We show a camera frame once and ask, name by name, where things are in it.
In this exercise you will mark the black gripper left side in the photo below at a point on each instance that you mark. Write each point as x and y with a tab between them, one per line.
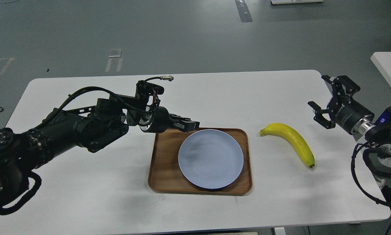
162	119

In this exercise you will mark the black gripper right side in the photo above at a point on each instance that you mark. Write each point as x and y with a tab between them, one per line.
345	114

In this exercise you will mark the light blue round plate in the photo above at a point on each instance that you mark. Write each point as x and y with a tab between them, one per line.
210	159

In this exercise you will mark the black robot arm left side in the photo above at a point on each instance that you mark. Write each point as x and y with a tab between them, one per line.
91	118

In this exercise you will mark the yellow banana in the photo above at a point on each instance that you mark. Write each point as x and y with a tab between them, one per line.
294	138

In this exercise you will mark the brown wooden tray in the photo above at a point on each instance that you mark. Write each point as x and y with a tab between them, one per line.
165	175

